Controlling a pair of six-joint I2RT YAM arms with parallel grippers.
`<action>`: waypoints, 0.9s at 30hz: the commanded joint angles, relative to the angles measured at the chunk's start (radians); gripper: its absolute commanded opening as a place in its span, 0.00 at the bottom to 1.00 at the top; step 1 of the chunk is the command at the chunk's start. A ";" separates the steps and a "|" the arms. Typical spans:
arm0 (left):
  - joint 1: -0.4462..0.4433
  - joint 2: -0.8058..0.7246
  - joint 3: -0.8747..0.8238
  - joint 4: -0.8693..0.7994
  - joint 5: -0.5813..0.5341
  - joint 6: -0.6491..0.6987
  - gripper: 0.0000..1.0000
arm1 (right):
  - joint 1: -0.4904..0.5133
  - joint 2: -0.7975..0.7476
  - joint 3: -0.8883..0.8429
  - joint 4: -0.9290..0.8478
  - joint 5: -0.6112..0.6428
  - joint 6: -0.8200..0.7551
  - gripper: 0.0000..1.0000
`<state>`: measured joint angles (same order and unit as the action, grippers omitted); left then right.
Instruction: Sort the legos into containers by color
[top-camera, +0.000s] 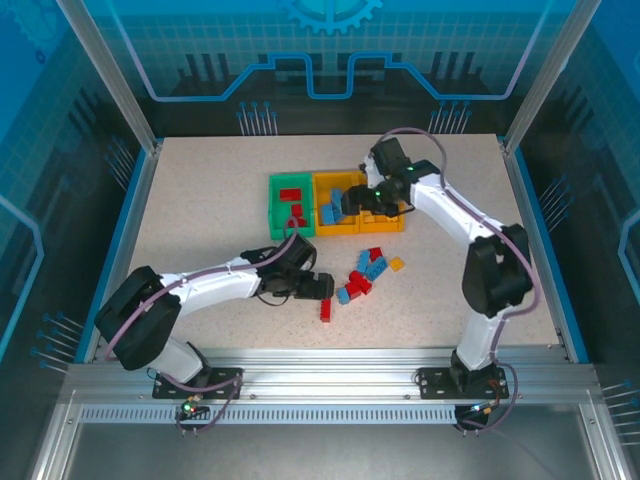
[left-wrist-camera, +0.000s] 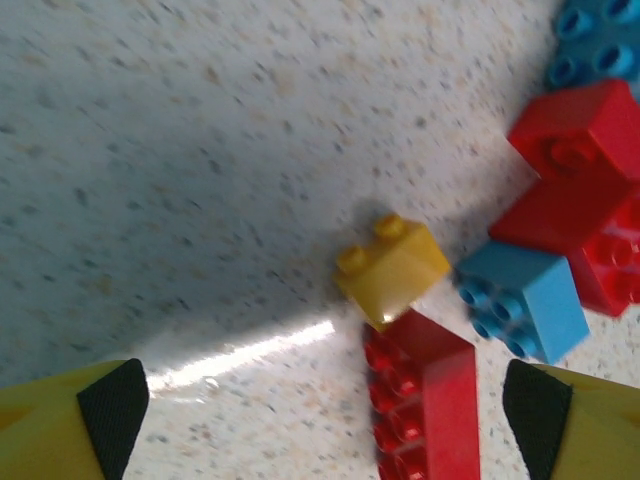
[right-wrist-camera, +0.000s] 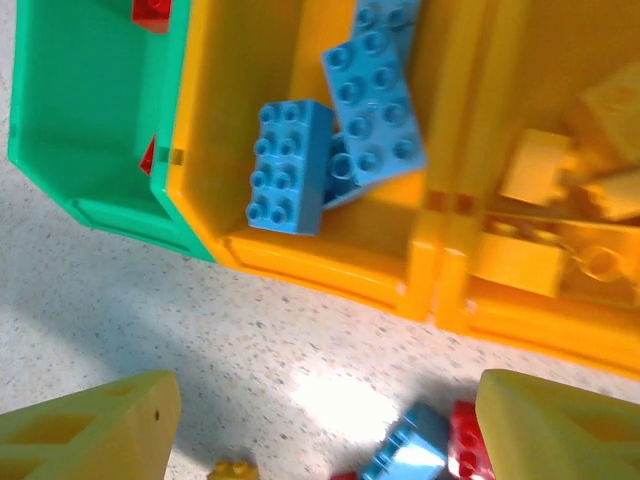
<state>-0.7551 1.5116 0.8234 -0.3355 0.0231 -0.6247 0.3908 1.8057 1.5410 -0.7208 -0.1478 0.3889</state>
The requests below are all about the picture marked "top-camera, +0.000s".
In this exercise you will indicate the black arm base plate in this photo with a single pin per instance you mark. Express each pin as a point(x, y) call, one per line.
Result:
point(165, 387)
point(432, 382)

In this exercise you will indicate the small blue lego brick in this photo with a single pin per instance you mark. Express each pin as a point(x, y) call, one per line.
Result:
point(344, 295)

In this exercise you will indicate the aluminium frame rail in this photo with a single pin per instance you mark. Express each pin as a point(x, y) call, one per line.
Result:
point(325, 370)

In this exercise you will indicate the small LED circuit board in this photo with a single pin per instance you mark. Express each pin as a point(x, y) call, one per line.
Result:
point(482, 410)
point(190, 407)

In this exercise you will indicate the green plastic bin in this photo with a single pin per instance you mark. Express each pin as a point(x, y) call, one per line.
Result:
point(277, 220)

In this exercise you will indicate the yellow plastic bin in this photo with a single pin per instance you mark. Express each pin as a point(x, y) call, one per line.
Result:
point(382, 226)
point(340, 230)

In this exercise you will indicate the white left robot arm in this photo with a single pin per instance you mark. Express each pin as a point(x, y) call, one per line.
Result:
point(215, 287)

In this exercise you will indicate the aluminium frame post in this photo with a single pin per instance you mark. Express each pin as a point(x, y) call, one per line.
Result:
point(115, 80)
point(545, 75)

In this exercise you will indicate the yellow lego brick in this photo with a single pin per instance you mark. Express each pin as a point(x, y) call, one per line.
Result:
point(397, 264)

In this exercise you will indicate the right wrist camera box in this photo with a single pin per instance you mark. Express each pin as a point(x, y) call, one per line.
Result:
point(366, 164)

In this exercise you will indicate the long red lego brick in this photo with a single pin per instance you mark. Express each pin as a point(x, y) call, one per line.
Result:
point(326, 310)

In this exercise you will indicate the grey metal shelf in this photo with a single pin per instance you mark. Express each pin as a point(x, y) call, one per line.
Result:
point(325, 450)

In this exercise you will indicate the blue table border strip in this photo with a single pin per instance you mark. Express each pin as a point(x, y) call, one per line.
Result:
point(107, 270)
point(532, 200)

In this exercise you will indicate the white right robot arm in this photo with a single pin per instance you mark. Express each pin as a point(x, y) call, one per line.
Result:
point(450, 205)

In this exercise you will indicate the large red lego brick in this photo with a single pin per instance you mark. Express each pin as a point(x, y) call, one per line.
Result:
point(291, 194)

